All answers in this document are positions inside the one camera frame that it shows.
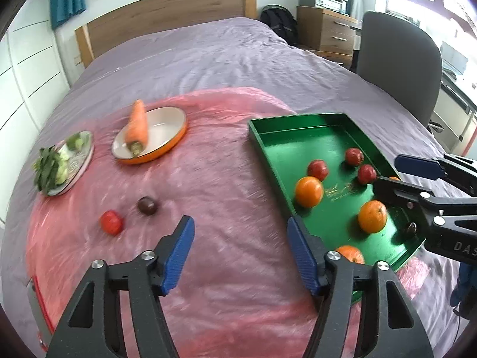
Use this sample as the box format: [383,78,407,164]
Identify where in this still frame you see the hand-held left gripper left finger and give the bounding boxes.
[45,215,196,358]

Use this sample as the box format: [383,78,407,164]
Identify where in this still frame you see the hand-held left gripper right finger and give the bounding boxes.
[287,216,435,358]

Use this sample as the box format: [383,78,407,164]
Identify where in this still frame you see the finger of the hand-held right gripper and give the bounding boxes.
[394,154,477,195]
[373,177,477,241]

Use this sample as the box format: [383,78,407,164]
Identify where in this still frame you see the small red fruit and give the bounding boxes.
[100,210,123,236]
[344,148,365,167]
[357,164,378,185]
[306,160,330,182]

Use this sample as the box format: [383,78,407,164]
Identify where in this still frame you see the green metal tray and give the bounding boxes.
[248,112,427,303]

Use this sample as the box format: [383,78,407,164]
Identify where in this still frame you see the blue patterned cloth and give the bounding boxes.
[450,261,471,308]

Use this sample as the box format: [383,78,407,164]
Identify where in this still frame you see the dark plum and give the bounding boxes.
[137,196,159,216]

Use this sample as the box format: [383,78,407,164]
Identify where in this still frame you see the white desk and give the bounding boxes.
[428,41,477,153]

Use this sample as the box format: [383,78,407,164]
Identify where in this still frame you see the pink plastic sheet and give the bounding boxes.
[24,87,425,358]

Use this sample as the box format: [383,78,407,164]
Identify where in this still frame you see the grey chair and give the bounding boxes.
[356,11,443,127]

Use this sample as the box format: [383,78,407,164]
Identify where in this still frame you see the orange rimmed plate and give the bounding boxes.
[112,107,188,165]

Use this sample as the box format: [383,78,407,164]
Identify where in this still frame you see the carrot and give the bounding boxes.
[125,99,149,157]

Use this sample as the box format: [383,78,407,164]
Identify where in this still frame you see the glass plate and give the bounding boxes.
[39,130,95,197]

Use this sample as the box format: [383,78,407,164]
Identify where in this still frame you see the green vegetable pieces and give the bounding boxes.
[66,132,90,152]

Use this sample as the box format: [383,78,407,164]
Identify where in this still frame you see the leafy greens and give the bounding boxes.
[33,147,69,195]

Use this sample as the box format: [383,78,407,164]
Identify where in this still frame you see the wooden drawer cabinet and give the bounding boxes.
[296,5,362,70]

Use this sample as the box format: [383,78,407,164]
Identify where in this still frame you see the black backpack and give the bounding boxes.
[260,5,299,43]

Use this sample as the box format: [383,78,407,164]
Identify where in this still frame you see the purple bed blanket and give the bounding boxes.
[0,17,477,358]

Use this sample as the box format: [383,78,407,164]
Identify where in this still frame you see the white wardrobe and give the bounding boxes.
[0,22,71,157]

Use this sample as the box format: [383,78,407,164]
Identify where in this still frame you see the wooden headboard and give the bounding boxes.
[75,0,258,70]

